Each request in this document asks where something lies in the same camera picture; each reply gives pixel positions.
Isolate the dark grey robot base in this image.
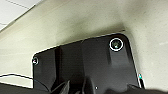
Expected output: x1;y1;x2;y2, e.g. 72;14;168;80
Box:
31;32;144;94

